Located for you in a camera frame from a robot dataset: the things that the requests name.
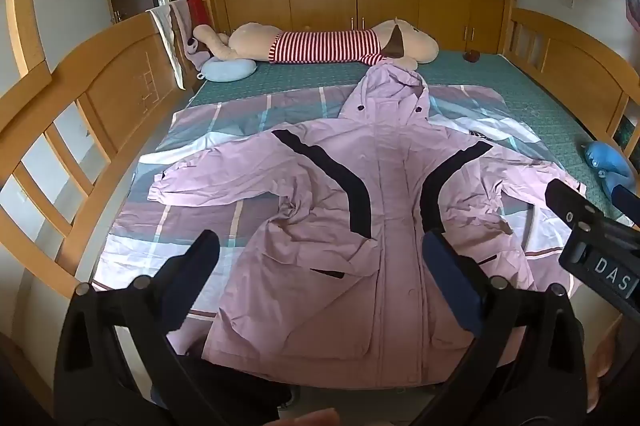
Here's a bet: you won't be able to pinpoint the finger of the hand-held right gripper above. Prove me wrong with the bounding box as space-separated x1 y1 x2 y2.
612 183 640 227
544 179 607 234

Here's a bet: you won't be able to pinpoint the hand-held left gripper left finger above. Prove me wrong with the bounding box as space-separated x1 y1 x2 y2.
52 230 221 426

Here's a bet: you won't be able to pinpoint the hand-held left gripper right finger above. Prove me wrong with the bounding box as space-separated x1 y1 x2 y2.
415 229 588 426

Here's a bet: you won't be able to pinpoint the pink hooded jacket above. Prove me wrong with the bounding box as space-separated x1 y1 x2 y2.
147 60 588 389

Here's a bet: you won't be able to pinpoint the blue plush toy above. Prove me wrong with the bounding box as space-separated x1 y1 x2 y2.
582 141 637 207

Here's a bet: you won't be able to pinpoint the green mattress cover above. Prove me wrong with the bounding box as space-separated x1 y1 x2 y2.
187 49 631 227

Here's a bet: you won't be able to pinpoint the plaid bedsheet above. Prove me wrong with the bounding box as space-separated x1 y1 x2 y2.
92 84 591 357

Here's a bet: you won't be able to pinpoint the light blue neck pillow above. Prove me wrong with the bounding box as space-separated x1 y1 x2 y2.
197 58 258 83

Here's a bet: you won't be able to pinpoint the small pink plush toy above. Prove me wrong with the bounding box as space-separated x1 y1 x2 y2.
181 35 211 70

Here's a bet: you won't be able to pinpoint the white towel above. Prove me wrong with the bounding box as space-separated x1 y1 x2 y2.
146 5 186 90

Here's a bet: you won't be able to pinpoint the large plush dog striped shirt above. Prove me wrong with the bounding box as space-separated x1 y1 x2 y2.
192 17 441 68

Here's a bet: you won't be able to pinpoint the pink towel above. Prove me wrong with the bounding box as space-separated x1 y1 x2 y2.
170 0 193 42

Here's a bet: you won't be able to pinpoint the red cloth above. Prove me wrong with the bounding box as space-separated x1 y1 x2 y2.
186 0 211 30

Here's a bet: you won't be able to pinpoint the wooden bed frame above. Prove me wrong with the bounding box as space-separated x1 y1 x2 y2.
0 0 640 357

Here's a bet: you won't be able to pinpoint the wooden wall cabinets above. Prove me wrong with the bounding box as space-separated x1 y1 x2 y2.
210 0 508 54

